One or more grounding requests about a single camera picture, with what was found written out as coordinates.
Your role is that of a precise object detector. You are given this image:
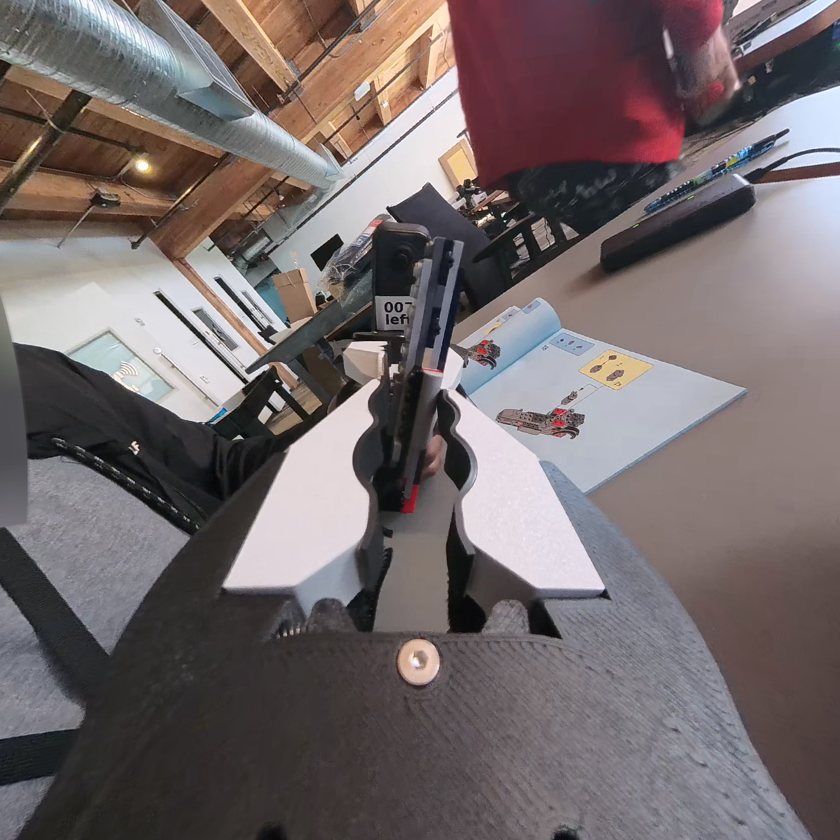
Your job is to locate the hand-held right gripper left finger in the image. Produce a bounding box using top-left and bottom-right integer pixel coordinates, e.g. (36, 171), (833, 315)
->
(223, 379), (395, 614)

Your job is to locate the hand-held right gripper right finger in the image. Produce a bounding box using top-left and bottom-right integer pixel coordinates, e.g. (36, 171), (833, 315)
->
(435, 389), (606, 624)

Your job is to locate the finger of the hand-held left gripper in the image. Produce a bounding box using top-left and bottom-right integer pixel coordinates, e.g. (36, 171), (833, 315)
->
(344, 341), (390, 387)
(430, 346), (469, 396)

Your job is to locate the grey brick model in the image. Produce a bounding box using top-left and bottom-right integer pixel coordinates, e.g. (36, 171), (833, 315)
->
(382, 236), (466, 514)

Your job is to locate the person's left forearm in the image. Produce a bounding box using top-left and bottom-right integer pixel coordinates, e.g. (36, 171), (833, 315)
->
(197, 394), (342, 500)

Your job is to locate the grey desk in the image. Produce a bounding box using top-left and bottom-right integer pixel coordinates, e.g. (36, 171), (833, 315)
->
(453, 85), (840, 840)

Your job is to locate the clear plastic wrapped bundle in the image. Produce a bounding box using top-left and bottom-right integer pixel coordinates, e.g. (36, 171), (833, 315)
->
(318, 223), (376, 299)

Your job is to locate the cardboard box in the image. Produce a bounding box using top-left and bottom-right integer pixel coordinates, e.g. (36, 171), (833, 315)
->
(272, 268), (319, 322)

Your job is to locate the cardboard panel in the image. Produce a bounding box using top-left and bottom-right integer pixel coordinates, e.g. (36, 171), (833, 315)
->
(438, 141), (479, 188)

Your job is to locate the brick instruction booklet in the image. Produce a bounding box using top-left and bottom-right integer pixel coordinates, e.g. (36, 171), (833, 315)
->
(456, 298), (748, 494)

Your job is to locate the person's black jacket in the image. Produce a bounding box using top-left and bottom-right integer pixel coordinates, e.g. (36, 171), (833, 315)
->
(13, 343), (227, 519)

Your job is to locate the person's grey shirt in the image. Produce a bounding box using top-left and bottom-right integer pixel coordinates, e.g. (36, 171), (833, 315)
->
(0, 453), (198, 840)

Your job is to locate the black power bank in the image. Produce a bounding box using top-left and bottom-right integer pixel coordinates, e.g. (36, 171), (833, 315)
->
(600, 174), (757, 273)

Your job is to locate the blue pen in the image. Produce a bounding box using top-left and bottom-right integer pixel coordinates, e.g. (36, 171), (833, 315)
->
(643, 128), (791, 214)

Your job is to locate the dashed black cord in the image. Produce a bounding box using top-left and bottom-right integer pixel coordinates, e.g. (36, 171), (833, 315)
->
(51, 436), (201, 534)

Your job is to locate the silver ventilation duct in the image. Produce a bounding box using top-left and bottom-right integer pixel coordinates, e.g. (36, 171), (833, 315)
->
(0, 0), (345, 191)

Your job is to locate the black cable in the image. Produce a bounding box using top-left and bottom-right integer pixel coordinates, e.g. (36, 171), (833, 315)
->
(745, 147), (840, 185)

